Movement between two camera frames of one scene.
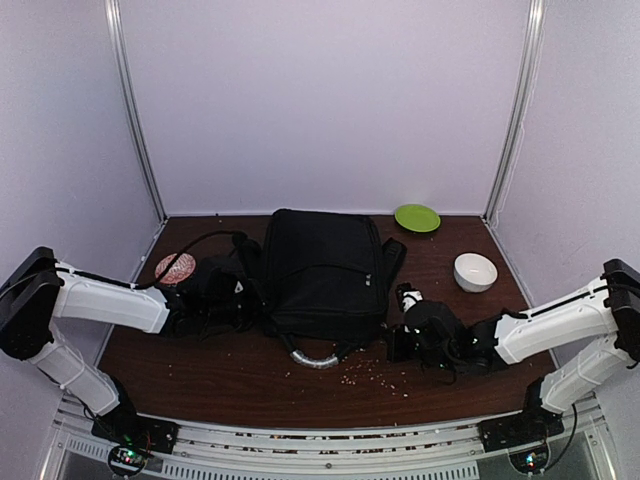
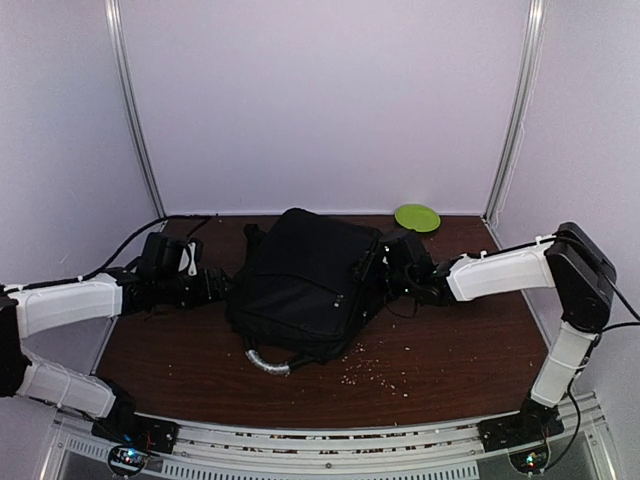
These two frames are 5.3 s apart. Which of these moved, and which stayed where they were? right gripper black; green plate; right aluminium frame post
Moved: right gripper black
Stayed: green plate; right aluminium frame post
